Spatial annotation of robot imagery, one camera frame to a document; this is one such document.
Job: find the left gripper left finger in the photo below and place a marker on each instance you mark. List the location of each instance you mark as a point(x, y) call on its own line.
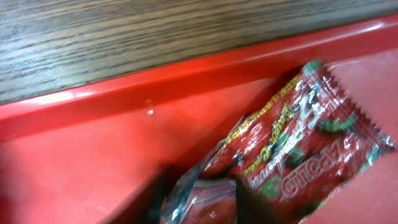
point(169, 198)

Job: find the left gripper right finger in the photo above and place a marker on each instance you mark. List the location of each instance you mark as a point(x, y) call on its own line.
point(251, 209)

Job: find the red snack wrapper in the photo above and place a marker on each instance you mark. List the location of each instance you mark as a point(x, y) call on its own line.
point(295, 152)

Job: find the red serving tray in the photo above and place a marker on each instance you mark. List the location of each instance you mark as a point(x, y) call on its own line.
point(91, 154)

